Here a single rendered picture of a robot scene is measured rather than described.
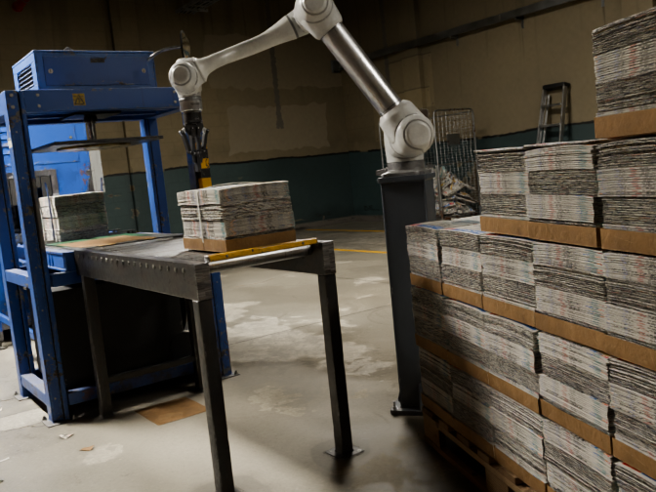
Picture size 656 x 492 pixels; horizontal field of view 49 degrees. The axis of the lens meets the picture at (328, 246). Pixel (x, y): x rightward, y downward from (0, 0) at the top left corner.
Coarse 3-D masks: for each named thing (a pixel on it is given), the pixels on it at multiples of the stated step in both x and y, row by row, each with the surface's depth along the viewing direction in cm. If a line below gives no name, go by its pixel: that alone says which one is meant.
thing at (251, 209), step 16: (208, 192) 254; (224, 192) 249; (240, 192) 252; (256, 192) 256; (272, 192) 259; (288, 192) 263; (208, 208) 257; (224, 208) 248; (240, 208) 251; (256, 208) 255; (272, 208) 259; (288, 208) 263; (208, 224) 260; (224, 224) 249; (240, 224) 252; (256, 224) 255; (272, 224) 259; (288, 224) 263
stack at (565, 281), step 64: (448, 256) 233; (512, 256) 191; (576, 256) 163; (448, 320) 236; (512, 320) 197; (576, 320) 165; (448, 384) 245; (512, 384) 199; (576, 384) 169; (512, 448) 204; (576, 448) 172
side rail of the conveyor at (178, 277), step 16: (80, 256) 331; (96, 256) 312; (112, 256) 294; (128, 256) 280; (144, 256) 274; (80, 272) 335; (96, 272) 316; (112, 272) 297; (128, 272) 282; (144, 272) 267; (160, 272) 254; (176, 272) 243; (192, 272) 232; (208, 272) 233; (144, 288) 269; (160, 288) 256; (176, 288) 245; (192, 288) 234; (208, 288) 233
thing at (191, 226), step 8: (232, 184) 283; (240, 184) 280; (184, 192) 271; (192, 192) 265; (184, 200) 272; (192, 200) 266; (184, 208) 275; (192, 208) 269; (184, 216) 275; (192, 216) 269; (184, 224) 278; (192, 224) 272; (184, 232) 279; (192, 232) 273
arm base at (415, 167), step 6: (402, 162) 294; (408, 162) 294; (414, 162) 294; (420, 162) 296; (390, 168) 298; (396, 168) 295; (402, 168) 294; (408, 168) 294; (414, 168) 294; (420, 168) 296; (426, 168) 303; (378, 174) 305; (384, 174) 296; (390, 174) 296; (396, 174) 295; (402, 174) 294; (408, 174) 293; (414, 174) 292; (420, 174) 291
